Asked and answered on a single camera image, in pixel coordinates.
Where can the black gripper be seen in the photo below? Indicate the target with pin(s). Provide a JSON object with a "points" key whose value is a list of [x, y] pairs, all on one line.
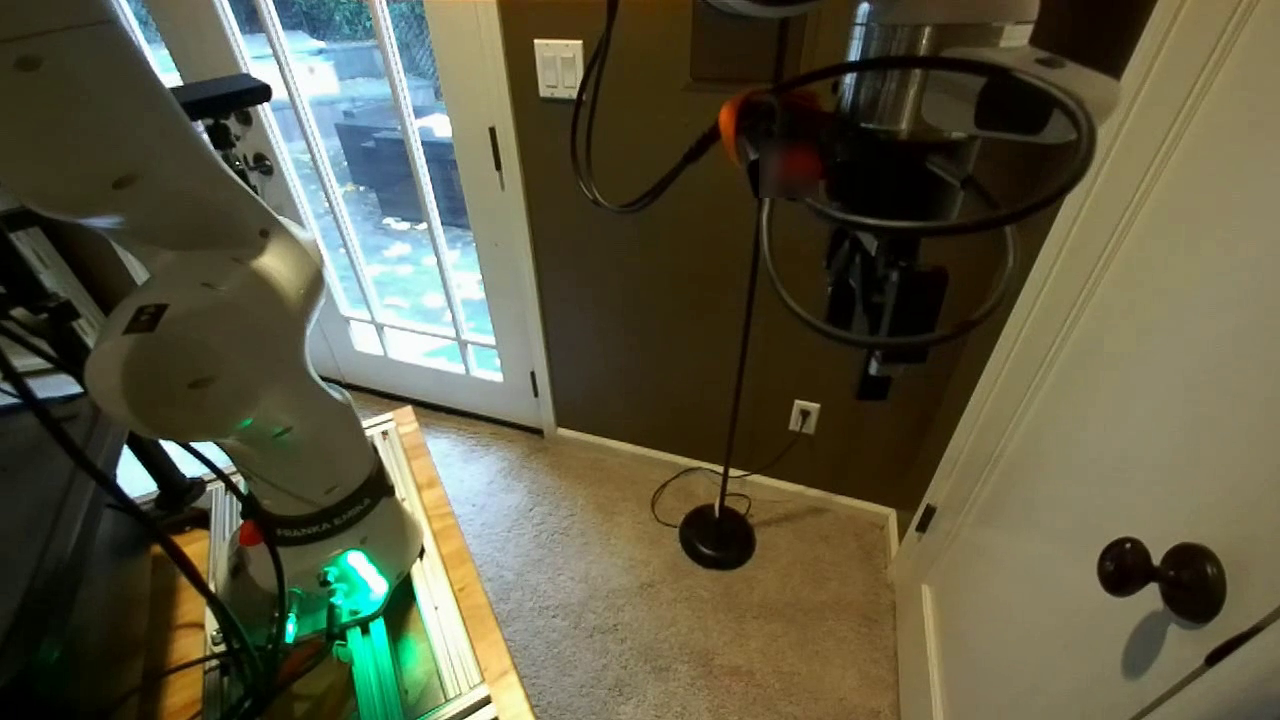
{"points": [[884, 183]]}

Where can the white baseboard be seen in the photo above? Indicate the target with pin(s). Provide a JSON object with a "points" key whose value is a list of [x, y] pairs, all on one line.
{"points": [[801, 491]]}

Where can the white panel door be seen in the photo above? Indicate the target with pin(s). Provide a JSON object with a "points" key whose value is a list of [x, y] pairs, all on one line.
{"points": [[1132, 402]]}

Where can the black floor lamp stand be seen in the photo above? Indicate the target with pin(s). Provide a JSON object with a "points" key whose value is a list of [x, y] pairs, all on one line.
{"points": [[719, 538]]}

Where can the dark round door knob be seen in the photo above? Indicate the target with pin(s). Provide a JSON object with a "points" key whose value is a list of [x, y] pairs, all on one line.
{"points": [[1190, 580]]}

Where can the white glass pane door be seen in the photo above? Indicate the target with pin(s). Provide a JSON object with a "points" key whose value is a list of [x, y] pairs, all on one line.
{"points": [[512, 267]]}

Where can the thin black rod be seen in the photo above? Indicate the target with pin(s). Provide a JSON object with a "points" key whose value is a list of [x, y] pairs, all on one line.
{"points": [[1235, 642]]}

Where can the dark grey equipment box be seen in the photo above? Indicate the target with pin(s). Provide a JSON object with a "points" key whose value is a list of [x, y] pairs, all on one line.
{"points": [[52, 562]]}

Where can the white wall power outlet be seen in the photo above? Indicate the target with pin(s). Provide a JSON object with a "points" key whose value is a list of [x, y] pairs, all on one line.
{"points": [[801, 417]]}

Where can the white wall light switch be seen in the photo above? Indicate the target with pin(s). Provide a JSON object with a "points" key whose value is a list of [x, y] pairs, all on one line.
{"points": [[558, 64]]}

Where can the aluminium base frame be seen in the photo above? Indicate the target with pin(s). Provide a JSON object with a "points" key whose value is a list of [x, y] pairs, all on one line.
{"points": [[401, 642]]}

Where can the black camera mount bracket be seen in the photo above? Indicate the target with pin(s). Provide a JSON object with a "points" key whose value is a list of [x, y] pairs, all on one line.
{"points": [[221, 97]]}

